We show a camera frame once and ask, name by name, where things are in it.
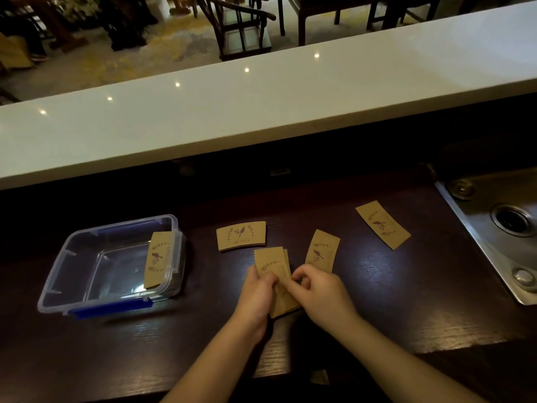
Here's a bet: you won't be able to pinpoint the person's left hand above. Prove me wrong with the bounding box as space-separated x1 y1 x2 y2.
232 265 280 333

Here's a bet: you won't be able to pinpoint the person's right hand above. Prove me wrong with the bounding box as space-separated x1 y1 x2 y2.
284 264 361 332

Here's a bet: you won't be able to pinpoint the kraft paper cup sleeves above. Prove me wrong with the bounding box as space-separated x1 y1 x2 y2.
253 247 301 319

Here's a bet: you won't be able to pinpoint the person's right forearm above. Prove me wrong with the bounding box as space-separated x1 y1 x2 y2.
332 313 489 403

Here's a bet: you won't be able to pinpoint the person's left forearm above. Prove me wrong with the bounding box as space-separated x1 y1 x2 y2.
161 317 266 403

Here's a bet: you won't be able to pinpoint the kraft bird print cup sleeve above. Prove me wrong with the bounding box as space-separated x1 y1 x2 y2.
355 200 412 251
216 221 267 252
143 231 175 290
305 229 341 274

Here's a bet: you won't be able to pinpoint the clear plastic container blue clips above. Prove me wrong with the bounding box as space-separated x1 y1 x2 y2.
37 214 188 320

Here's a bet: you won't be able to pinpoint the white bar counter ledge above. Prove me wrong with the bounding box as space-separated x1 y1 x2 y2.
0 1 537 191

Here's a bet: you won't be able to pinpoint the round metal sink hole cover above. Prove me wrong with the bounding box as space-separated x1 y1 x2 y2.
446 179 477 201

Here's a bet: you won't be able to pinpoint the stainless steel sink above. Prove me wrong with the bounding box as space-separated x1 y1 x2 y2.
434 165 537 307

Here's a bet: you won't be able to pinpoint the small round metal sink knob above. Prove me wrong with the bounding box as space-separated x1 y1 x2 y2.
512 268 537 288

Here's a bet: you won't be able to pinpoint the round sink drain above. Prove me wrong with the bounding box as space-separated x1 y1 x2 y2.
489 203 537 238

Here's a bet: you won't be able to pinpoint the dark wooden armchair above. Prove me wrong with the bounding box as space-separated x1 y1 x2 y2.
195 0 277 62

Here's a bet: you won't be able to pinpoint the dark wooden table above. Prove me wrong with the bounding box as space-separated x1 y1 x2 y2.
277 0 443 47

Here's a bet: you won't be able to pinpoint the dark carved wooden furniture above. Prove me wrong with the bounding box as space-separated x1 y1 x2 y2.
98 0 159 52

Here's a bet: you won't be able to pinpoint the brown wooden table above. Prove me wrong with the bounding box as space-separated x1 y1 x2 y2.
8 0 90 53

